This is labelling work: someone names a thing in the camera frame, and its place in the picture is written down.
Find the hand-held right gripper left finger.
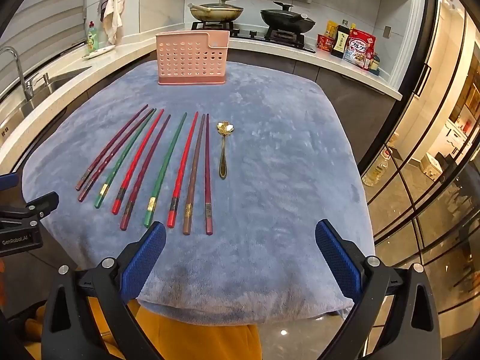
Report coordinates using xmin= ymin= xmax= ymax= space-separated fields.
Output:
xmin=40 ymin=221 xmax=167 ymax=360

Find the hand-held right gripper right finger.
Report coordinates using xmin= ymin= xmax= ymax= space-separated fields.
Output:
xmin=314 ymin=219 xmax=441 ymax=360

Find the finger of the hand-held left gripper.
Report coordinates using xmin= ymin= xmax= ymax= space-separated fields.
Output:
xmin=0 ymin=172 xmax=20 ymax=190
xmin=0 ymin=191 xmax=60 ymax=229

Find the brown chopstick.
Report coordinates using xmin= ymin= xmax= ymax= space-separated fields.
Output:
xmin=182 ymin=113 xmax=207 ymax=236

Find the maroon chopstick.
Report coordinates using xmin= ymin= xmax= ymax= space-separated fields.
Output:
xmin=75 ymin=104 xmax=150 ymax=192
xmin=77 ymin=108 xmax=156 ymax=203
xmin=204 ymin=113 xmax=214 ymax=236
xmin=119 ymin=114 xmax=172 ymax=231

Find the pink perforated utensil holder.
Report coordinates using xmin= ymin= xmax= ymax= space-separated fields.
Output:
xmin=155 ymin=32 xmax=230 ymax=86

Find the red chopstick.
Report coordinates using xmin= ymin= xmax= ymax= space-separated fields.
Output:
xmin=111 ymin=109 xmax=166 ymax=215
xmin=167 ymin=111 xmax=199 ymax=229

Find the person's yellow clothing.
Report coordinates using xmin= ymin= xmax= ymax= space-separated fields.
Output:
xmin=22 ymin=296 xmax=263 ymax=360

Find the cooking oil bottle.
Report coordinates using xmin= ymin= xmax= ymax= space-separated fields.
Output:
xmin=362 ymin=148 xmax=391 ymax=187

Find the chrome faucet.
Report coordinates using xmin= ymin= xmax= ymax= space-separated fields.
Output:
xmin=0 ymin=46 xmax=49 ymax=102

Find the glass sliding door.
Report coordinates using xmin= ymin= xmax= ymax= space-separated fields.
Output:
xmin=356 ymin=0 xmax=480 ymax=346

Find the steel sink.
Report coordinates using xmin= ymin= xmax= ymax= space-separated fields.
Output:
xmin=0 ymin=65 xmax=92 ymax=128

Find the blue-grey fleece blanket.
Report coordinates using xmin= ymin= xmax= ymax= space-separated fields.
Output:
xmin=20 ymin=60 xmax=376 ymax=325

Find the gold flower spoon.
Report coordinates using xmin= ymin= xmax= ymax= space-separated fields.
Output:
xmin=215 ymin=120 xmax=234 ymax=180

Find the patterned plate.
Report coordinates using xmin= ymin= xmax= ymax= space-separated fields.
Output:
xmin=82 ymin=45 xmax=116 ymax=61

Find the dark lower kitchen cabinet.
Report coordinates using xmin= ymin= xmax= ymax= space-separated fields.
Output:
xmin=229 ymin=45 xmax=398 ymax=158

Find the white window blind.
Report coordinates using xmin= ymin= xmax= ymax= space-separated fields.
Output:
xmin=0 ymin=0 xmax=89 ymax=94

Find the green dish soap bottle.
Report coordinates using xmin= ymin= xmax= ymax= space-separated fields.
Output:
xmin=86 ymin=22 xmax=100 ymax=54

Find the white hanging towel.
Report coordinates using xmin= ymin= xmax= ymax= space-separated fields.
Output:
xmin=102 ymin=0 xmax=125 ymax=45

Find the red and white cereal bag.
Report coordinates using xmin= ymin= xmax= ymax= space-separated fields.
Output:
xmin=343 ymin=28 xmax=377 ymax=70

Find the dark soy sauce bottle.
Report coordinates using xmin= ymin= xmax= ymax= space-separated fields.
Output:
xmin=332 ymin=20 xmax=351 ymax=59

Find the black wok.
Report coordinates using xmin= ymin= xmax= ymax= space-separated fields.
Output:
xmin=260 ymin=1 xmax=316 ymax=34

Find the black gas stove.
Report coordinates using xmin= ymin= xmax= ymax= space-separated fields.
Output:
xmin=191 ymin=20 xmax=316 ymax=53

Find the black wok lid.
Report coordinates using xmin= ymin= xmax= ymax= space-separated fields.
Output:
xmin=260 ymin=1 xmax=314 ymax=19

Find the cream wok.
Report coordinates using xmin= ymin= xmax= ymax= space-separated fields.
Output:
xmin=187 ymin=0 xmax=244 ymax=23

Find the glass lid with cream handle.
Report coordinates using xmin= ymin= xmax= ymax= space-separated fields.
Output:
xmin=193 ymin=0 xmax=244 ymax=13

